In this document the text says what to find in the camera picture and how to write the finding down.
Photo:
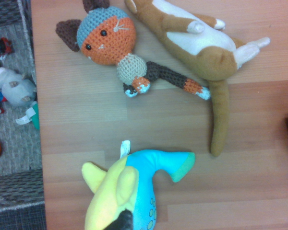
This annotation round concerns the green toy with white tag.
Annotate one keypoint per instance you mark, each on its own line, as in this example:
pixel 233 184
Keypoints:
pixel 32 116

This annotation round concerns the grey plush animal toy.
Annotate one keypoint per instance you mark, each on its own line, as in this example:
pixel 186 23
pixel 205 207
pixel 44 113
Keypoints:
pixel 15 87

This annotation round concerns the grey woven fabric basket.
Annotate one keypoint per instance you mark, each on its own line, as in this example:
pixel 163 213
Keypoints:
pixel 16 153

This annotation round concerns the red and black toy vehicle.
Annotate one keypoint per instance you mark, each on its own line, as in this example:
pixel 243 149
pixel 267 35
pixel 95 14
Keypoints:
pixel 1 48

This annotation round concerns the blue and yellow plush fish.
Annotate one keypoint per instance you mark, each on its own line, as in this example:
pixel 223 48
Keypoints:
pixel 134 191

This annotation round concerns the orange crocheted cat doll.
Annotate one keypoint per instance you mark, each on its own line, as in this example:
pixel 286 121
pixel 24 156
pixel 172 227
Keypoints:
pixel 110 43

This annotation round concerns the brown and white plush cat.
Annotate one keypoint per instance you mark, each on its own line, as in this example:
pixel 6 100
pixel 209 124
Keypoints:
pixel 206 50

